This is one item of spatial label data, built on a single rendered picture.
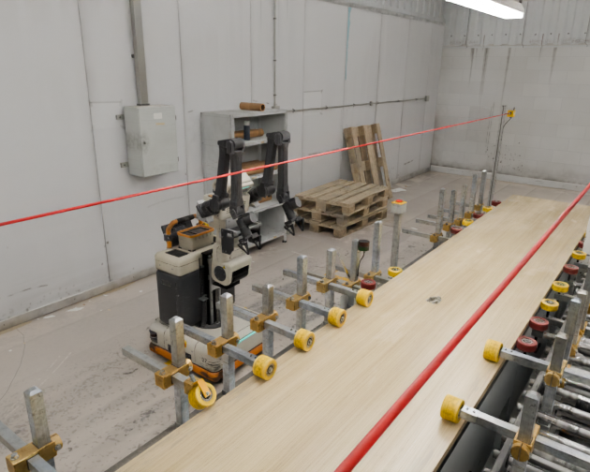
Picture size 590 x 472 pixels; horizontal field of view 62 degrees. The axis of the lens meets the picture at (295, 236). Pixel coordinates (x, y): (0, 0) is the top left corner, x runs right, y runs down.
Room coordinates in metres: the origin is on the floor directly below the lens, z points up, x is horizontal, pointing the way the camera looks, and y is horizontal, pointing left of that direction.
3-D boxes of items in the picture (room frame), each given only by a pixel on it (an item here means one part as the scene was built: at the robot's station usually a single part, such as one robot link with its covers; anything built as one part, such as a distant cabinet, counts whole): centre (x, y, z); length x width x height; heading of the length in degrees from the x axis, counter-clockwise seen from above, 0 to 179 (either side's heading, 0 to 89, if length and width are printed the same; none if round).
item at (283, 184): (3.06, 0.08, 1.40); 0.11 x 0.06 x 0.43; 145
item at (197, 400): (1.41, 0.31, 0.93); 0.09 x 0.08 x 0.09; 53
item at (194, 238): (3.22, 0.68, 0.87); 0.23 x 0.15 x 0.11; 145
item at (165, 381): (1.52, 0.42, 0.95); 0.14 x 0.06 x 0.05; 143
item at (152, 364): (1.56, 0.50, 0.95); 0.36 x 0.03 x 0.03; 53
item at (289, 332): (1.92, 0.15, 0.95); 0.50 x 0.04 x 0.04; 53
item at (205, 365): (3.15, 0.59, 0.16); 0.67 x 0.64 x 0.25; 55
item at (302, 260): (2.14, -0.04, 0.93); 0.04 x 0.04 x 0.48; 53
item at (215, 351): (1.72, 0.28, 0.95); 0.14 x 0.06 x 0.05; 143
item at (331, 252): (2.34, -0.19, 0.89); 0.04 x 0.04 x 0.48; 53
